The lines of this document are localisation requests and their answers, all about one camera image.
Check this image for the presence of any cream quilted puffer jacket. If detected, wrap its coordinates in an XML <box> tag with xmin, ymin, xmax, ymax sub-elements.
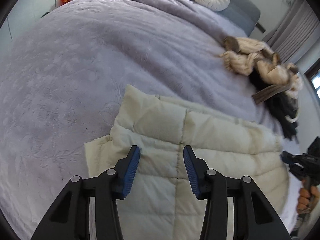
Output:
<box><xmin>85</xmin><ymin>86</ymin><xmax>290</xmax><ymax>239</ymax></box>

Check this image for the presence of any right hand orange glove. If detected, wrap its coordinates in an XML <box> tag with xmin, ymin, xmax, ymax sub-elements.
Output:
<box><xmin>296</xmin><ymin>179</ymin><xmax>319</xmax><ymax>215</ymax></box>

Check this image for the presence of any black garment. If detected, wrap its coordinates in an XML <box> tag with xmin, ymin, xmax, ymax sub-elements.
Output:
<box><xmin>248</xmin><ymin>69</ymin><xmax>298</xmax><ymax>140</ymax></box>

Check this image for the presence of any dark framed window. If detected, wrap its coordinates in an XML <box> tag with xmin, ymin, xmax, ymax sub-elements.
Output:
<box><xmin>304</xmin><ymin>60</ymin><xmax>320</xmax><ymax>101</ymax></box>

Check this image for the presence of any lavender textured bed blanket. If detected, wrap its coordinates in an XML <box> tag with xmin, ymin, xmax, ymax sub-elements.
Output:
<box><xmin>1</xmin><ymin>0</ymin><xmax>299</xmax><ymax>239</ymax></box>

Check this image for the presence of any beige striped brown-trimmed garment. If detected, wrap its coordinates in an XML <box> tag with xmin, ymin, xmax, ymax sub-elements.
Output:
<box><xmin>220</xmin><ymin>36</ymin><xmax>303</xmax><ymax>104</ymax></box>

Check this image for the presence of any grey curtain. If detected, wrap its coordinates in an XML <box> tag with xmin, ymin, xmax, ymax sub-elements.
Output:
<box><xmin>263</xmin><ymin>0</ymin><xmax>319</xmax><ymax>63</ymax></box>

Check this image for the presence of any grey pillow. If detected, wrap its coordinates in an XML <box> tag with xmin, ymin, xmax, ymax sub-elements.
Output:
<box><xmin>205</xmin><ymin>0</ymin><xmax>260</xmax><ymax>36</ymax></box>

